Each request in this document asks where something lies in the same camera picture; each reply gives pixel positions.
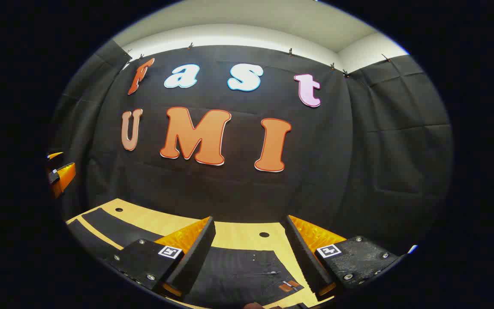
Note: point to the row of small backdrop clips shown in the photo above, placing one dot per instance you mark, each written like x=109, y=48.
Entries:
x=290, y=51

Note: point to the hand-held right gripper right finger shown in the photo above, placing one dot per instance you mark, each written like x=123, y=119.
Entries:
x=307, y=262

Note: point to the black backdrop cloth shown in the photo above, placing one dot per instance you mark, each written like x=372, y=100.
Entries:
x=230, y=189

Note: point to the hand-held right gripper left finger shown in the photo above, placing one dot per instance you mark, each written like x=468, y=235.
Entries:
x=195, y=257

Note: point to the black jeans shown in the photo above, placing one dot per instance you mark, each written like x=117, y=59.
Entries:
x=238, y=274

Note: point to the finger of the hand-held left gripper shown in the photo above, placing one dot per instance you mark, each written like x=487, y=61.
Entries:
x=54, y=155
x=64, y=176

